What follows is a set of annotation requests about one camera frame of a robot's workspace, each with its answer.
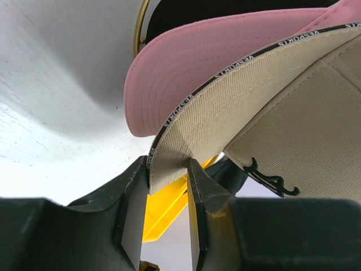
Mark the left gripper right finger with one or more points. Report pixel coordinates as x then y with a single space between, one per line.
230 233

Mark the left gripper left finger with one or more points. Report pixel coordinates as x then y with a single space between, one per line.
100 231

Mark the beige baseball cap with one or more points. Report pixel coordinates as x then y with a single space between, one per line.
289 118

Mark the pink baseball cap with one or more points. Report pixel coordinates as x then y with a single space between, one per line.
175 63

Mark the black cap gold logo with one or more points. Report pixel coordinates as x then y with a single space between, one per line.
170 14

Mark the black cap white logo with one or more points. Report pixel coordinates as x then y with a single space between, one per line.
227 174

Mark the yellow plastic tray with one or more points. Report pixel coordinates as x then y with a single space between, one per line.
163 208

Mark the gold wire hat stand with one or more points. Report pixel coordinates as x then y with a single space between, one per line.
138 40

